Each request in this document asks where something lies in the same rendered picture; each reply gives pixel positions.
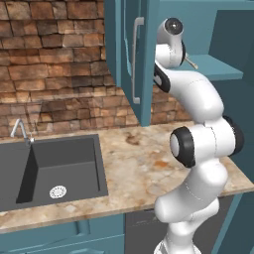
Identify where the dark grey sink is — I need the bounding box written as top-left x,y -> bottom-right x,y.
0,133 -> 110,213

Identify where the grey cabinet door handle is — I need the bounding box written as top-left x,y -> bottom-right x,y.
131,16 -> 146,105

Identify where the teal cabinet door with handle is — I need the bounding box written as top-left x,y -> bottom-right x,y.
120,0 -> 161,128

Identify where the teal base cabinet panel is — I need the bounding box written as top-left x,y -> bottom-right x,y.
210,190 -> 254,254

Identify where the grey dishwasher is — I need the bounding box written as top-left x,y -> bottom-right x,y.
124,195 -> 235,254

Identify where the silver tap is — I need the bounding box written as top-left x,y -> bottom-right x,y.
10,118 -> 36,147

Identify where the teal base cabinet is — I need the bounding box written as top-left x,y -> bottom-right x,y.
0,213 -> 126,254

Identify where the teal wall cabinet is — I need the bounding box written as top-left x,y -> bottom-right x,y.
103,0 -> 254,87

